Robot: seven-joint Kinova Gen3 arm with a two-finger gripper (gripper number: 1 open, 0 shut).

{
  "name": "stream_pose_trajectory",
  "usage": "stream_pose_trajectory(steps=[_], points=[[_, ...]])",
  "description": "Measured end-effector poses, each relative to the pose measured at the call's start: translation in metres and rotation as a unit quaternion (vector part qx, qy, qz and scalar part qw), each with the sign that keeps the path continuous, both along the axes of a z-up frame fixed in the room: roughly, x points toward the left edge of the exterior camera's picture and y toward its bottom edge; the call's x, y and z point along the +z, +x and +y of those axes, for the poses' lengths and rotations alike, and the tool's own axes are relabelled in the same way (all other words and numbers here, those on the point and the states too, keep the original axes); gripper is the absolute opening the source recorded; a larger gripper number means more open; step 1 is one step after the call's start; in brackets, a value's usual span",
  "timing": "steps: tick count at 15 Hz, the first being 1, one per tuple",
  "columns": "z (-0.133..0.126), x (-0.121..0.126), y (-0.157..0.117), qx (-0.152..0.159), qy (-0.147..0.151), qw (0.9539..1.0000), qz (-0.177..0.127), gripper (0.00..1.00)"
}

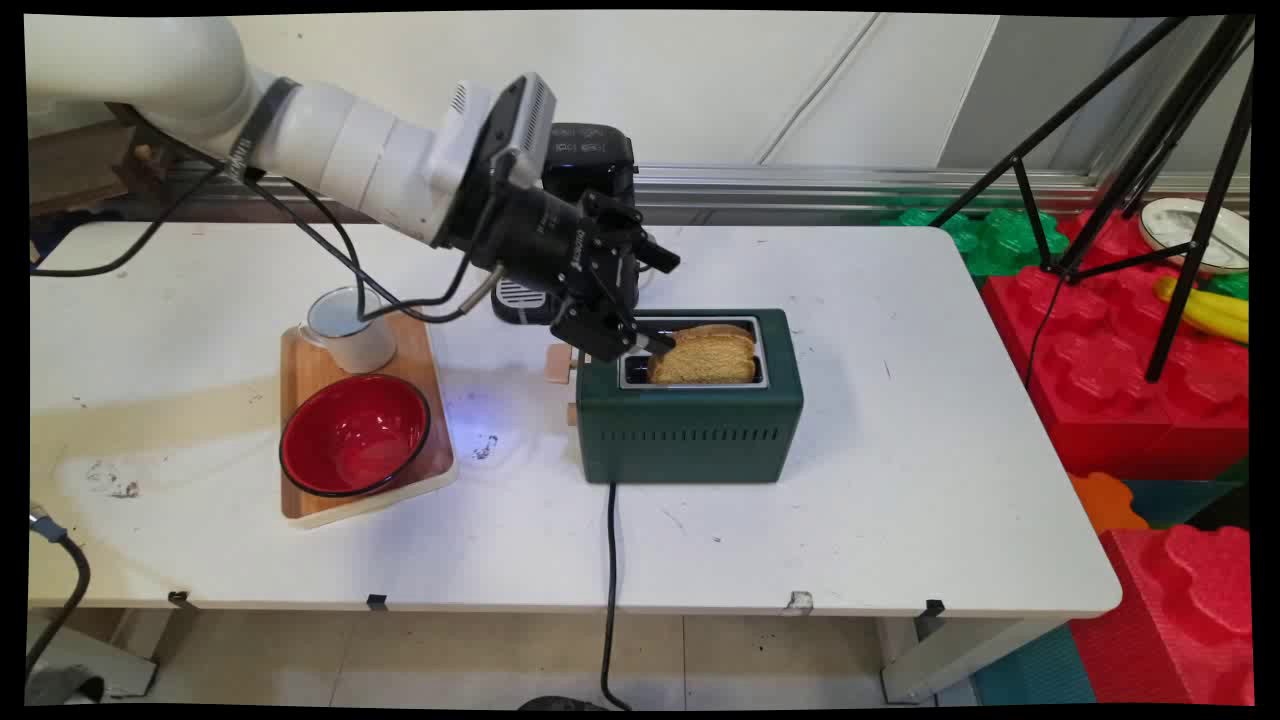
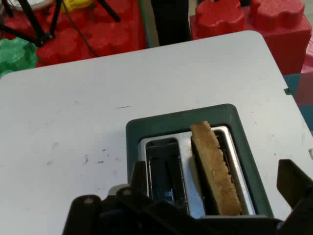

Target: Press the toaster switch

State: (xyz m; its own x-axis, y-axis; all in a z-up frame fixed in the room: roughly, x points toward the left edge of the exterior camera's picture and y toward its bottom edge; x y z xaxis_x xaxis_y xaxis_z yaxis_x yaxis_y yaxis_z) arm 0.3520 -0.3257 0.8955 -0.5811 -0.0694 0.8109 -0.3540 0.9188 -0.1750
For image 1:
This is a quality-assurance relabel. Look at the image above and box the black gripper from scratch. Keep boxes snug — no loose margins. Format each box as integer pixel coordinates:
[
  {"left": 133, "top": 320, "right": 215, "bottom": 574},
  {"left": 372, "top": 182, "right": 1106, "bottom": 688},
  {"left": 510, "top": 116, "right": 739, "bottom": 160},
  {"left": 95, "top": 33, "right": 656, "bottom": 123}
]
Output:
[{"left": 476, "top": 180, "right": 682, "bottom": 364}]

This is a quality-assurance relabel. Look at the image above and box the brown toast slice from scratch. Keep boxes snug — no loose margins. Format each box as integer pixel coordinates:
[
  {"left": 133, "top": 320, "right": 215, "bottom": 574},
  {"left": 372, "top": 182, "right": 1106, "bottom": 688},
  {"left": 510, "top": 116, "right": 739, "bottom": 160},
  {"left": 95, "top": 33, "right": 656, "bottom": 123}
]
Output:
[{"left": 647, "top": 323, "right": 759, "bottom": 386}]

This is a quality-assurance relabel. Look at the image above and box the black coffee machine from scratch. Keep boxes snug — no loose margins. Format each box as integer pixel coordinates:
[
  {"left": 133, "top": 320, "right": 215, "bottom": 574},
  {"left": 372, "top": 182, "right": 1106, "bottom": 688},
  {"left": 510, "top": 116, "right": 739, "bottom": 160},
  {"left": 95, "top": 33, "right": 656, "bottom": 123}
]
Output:
[{"left": 490, "top": 122, "right": 643, "bottom": 327}]

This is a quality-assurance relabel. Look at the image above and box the dark green toaster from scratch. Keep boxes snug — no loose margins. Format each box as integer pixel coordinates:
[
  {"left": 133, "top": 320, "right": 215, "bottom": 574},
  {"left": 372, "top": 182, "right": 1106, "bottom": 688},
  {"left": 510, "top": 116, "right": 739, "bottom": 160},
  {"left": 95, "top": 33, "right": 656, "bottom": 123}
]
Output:
[{"left": 575, "top": 308, "right": 806, "bottom": 486}]

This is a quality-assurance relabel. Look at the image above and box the wooden cutting board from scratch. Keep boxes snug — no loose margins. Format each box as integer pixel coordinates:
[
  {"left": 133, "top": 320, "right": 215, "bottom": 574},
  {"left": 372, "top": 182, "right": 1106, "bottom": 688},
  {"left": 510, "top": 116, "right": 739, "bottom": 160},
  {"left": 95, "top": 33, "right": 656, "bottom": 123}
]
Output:
[{"left": 279, "top": 308, "right": 460, "bottom": 530}]

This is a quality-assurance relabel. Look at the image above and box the white mug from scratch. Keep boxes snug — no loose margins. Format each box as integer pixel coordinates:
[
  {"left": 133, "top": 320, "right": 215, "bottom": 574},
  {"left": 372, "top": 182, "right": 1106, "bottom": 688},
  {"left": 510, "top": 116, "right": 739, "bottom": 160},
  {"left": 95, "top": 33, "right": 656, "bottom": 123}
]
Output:
[{"left": 297, "top": 286, "right": 399, "bottom": 375}]

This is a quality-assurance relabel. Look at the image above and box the red bowl black rim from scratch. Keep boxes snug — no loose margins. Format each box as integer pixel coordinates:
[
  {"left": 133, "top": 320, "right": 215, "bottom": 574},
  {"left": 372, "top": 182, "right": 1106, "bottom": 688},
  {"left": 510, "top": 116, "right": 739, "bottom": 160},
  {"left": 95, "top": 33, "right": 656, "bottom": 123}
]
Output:
[{"left": 278, "top": 373, "right": 433, "bottom": 499}]

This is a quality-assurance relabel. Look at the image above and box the green foam block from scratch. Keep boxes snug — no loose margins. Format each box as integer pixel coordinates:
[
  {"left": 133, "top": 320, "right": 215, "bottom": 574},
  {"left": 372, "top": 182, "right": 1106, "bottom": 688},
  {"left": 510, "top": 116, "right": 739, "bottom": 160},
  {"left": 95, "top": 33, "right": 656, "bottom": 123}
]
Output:
[{"left": 880, "top": 206, "right": 1072, "bottom": 279}]

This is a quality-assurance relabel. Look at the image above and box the large red foam block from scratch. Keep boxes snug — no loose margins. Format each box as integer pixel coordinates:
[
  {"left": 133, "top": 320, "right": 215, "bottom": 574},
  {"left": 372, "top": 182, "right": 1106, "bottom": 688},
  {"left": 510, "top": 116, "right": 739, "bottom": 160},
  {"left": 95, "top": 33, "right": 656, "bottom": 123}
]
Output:
[{"left": 980, "top": 208, "right": 1251, "bottom": 482}]

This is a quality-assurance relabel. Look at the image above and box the white table leg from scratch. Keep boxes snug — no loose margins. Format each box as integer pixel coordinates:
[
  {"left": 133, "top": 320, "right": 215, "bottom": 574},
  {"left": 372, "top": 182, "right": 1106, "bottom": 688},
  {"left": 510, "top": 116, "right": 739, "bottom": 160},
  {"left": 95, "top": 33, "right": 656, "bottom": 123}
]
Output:
[
  {"left": 878, "top": 614, "right": 1063, "bottom": 706},
  {"left": 28, "top": 606, "right": 201, "bottom": 699}
]

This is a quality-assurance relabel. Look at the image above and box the brown wooden furniture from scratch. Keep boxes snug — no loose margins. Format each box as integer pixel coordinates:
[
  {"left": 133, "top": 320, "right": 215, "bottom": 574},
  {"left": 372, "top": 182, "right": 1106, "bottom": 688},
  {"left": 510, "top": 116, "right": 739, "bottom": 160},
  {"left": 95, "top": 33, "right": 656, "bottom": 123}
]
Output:
[{"left": 27, "top": 103, "right": 206, "bottom": 219}]

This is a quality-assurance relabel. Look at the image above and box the white oval dish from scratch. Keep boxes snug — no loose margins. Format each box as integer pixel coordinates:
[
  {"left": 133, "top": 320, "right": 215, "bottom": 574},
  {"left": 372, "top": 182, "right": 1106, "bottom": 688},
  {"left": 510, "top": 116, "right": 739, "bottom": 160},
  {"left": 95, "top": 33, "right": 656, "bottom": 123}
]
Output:
[{"left": 1138, "top": 196, "right": 1251, "bottom": 277}]

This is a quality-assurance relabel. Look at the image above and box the teal foam mat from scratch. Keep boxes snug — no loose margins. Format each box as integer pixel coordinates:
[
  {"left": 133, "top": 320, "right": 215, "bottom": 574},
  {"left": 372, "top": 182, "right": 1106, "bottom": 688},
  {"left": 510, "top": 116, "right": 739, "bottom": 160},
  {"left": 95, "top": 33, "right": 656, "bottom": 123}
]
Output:
[{"left": 968, "top": 624, "right": 1099, "bottom": 707}]

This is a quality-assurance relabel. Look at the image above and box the black tripod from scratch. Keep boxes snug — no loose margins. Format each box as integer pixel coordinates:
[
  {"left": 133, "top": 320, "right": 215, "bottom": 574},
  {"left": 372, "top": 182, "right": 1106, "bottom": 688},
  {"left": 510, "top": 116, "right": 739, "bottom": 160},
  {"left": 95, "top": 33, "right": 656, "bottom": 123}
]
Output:
[{"left": 930, "top": 14, "right": 1257, "bottom": 385}]

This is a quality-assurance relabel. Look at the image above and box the yellow toy banana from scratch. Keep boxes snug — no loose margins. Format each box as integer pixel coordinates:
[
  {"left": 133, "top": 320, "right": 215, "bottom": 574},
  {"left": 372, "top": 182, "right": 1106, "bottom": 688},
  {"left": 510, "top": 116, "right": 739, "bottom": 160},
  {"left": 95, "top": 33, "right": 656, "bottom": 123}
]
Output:
[{"left": 1154, "top": 275, "right": 1251, "bottom": 347}]

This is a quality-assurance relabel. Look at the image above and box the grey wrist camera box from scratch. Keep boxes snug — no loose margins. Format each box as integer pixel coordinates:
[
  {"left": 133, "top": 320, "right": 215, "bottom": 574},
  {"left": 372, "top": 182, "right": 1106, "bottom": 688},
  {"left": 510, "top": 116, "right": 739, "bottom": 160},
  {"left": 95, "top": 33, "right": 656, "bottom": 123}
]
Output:
[{"left": 483, "top": 72, "right": 557, "bottom": 183}]

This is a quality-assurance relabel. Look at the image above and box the aluminium wall rail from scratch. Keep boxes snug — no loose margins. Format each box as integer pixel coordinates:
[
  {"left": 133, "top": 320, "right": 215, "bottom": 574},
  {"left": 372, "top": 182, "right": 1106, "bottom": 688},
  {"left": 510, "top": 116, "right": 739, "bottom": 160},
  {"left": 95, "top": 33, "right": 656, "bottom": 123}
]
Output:
[{"left": 165, "top": 160, "right": 1251, "bottom": 227}]

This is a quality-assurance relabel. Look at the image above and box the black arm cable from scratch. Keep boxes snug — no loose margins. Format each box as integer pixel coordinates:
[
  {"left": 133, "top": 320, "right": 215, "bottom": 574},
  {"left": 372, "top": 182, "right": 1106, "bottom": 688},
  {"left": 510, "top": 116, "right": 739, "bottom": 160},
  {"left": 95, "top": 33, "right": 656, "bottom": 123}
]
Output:
[{"left": 30, "top": 160, "right": 503, "bottom": 326}]

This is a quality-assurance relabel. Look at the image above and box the black toaster power cable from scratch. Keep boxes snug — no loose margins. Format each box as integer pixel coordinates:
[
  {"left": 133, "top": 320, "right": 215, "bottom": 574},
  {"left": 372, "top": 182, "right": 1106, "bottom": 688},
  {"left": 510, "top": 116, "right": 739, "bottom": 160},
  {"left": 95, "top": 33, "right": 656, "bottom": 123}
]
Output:
[{"left": 598, "top": 482, "right": 633, "bottom": 711}]

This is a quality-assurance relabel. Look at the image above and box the black strap on arm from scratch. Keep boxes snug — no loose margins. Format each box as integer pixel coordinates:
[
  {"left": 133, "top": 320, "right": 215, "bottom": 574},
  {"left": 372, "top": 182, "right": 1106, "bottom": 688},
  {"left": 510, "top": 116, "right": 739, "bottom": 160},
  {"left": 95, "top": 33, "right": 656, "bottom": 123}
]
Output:
[{"left": 225, "top": 77, "right": 301, "bottom": 184}]

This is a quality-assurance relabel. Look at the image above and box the thin black tripod cable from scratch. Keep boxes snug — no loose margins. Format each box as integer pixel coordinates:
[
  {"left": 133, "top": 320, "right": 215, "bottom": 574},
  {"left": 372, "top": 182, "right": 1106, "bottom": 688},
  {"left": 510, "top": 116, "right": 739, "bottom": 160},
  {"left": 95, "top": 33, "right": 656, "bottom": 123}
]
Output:
[{"left": 1023, "top": 268, "right": 1065, "bottom": 393}]

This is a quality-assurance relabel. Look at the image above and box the thick black cable with connector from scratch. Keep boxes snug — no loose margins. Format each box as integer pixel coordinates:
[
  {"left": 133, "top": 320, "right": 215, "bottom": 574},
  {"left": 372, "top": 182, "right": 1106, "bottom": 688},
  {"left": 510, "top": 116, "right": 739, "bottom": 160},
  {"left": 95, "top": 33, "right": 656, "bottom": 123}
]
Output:
[{"left": 25, "top": 503, "right": 94, "bottom": 683}]

